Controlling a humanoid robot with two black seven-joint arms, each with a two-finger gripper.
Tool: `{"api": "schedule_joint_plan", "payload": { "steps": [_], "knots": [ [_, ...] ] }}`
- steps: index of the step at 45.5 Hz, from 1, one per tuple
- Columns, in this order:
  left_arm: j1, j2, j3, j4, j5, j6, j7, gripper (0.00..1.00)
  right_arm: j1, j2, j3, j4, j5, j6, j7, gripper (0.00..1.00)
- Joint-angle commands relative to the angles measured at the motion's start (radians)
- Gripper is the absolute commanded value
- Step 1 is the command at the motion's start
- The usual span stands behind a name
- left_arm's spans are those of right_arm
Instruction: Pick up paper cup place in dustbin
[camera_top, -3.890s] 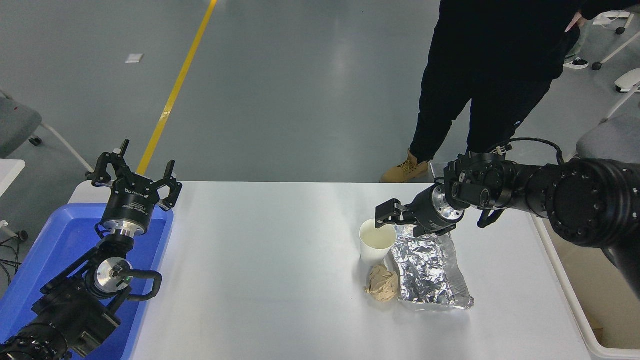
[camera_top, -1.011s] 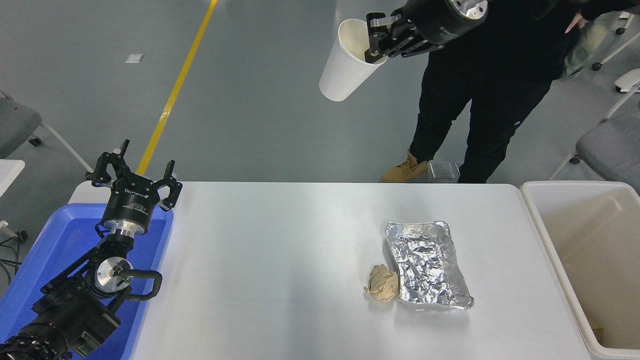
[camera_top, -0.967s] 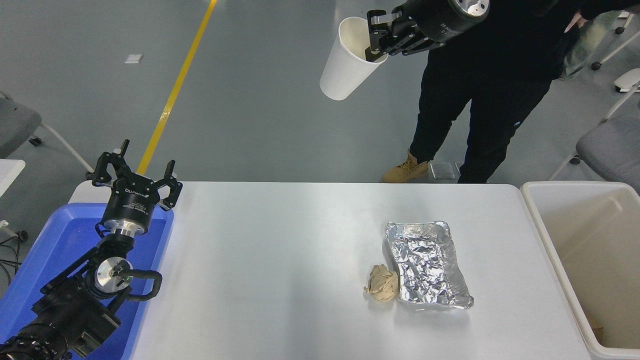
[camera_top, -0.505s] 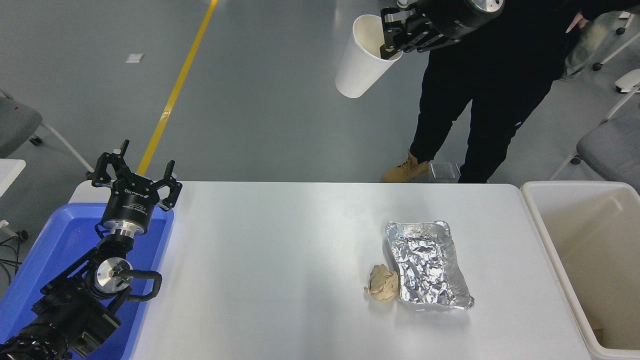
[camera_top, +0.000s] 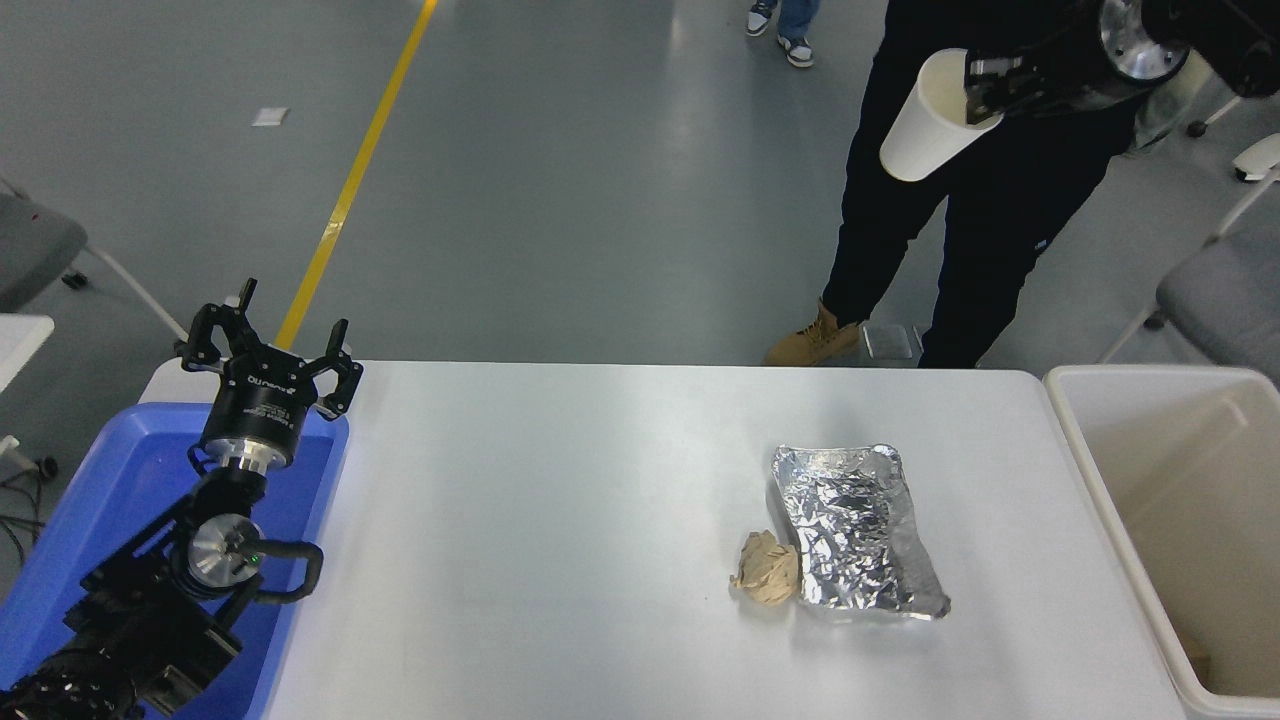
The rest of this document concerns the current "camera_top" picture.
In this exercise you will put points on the white paper scrap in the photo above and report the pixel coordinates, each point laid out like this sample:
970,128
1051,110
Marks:
269,116

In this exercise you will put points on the person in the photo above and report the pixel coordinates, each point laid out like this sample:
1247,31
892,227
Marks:
795,45
960,230

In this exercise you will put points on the white chair base with casters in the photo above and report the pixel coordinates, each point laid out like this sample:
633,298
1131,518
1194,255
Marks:
1258,158

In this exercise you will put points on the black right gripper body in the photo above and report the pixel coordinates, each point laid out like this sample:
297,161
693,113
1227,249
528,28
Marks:
1075,70

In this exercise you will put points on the metal floor plate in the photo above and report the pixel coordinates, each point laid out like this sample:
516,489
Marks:
888,341

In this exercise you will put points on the crumpled foil tray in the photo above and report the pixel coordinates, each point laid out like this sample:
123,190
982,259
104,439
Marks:
860,535

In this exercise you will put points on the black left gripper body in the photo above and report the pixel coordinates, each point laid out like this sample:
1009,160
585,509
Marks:
258,402

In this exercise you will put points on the small white side table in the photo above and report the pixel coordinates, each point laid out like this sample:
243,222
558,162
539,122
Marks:
20,345

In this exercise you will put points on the grey chair with white frame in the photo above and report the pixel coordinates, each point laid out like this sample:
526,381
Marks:
1228,300
35,245

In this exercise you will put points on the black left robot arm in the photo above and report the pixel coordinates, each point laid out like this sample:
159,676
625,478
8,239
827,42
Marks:
135,620

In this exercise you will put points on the large pale bin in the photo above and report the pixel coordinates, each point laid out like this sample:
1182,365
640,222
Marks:
1175,455

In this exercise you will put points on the crumpled tan paper ball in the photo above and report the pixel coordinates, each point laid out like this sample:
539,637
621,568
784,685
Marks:
767,572

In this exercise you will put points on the white paper cup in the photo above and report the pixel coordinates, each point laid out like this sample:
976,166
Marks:
925,130

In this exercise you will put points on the blue plastic tray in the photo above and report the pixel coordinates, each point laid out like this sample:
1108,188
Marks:
105,480

